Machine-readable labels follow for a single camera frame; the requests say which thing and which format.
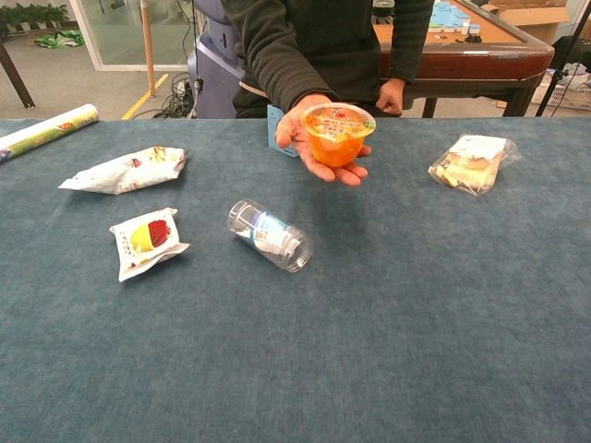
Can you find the blue grey machine base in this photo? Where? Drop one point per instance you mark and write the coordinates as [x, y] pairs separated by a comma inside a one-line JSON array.
[[212, 69]]

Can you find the sandwich in clear bag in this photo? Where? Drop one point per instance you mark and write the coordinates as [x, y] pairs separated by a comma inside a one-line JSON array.
[[471, 166]]

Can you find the person's right forearm black sleeve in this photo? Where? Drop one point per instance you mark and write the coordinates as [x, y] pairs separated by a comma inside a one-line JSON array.
[[286, 74]]

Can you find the brown wooden game table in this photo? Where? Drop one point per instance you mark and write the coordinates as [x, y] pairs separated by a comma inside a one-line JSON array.
[[461, 64]]

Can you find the open cardboard box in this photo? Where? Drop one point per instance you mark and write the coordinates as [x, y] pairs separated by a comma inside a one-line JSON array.
[[531, 18]]

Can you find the black tripod stand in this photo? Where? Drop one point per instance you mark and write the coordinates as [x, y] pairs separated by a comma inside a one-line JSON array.
[[559, 75]]

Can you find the person's right hand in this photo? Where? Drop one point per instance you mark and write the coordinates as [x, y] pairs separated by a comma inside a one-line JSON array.
[[295, 131]]

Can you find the white glass partition frame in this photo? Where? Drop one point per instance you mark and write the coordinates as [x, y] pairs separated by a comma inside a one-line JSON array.
[[87, 34]]

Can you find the person's left hand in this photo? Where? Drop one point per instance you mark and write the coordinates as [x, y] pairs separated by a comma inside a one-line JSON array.
[[390, 97]]

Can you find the white snack packet red print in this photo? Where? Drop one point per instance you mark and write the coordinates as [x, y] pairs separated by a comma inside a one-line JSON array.
[[143, 240]]

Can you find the wooden pole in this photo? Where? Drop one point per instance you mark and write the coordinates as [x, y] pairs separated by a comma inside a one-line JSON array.
[[148, 46]]

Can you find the clear plastic bottle blue label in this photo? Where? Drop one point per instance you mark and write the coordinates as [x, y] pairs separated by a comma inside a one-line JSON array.
[[268, 231]]

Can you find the green cloth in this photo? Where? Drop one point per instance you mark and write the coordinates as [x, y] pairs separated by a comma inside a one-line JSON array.
[[60, 40]]

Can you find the white plastic basket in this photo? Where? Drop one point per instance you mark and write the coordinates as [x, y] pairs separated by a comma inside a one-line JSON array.
[[568, 99]]

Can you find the dark slanted table leg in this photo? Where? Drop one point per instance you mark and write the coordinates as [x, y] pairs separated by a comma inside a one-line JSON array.
[[18, 83]]

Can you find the person's left forearm black sleeve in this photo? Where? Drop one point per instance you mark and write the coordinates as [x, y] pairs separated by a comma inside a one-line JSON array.
[[411, 46]]

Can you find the potted green plants row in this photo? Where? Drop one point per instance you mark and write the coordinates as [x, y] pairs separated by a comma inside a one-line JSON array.
[[32, 14]]

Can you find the blue felt table cloth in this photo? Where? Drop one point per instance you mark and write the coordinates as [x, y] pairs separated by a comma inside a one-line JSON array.
[[295, 346]]

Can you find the person body black clothes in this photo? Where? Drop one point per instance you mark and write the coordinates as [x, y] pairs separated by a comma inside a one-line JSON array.
[[341, 46]]

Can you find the long white snack bag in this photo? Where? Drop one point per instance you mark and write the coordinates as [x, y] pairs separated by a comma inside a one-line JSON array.
[[124, 171]]

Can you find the cling film roll box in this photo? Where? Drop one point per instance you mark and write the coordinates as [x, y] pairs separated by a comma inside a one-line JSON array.
[[46, 131]]

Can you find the blue card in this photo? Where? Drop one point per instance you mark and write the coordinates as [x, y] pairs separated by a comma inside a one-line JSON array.
[[273, 120]]

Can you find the light blue small boxes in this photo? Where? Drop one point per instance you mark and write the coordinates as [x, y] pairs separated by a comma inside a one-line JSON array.
[[448, 16]]

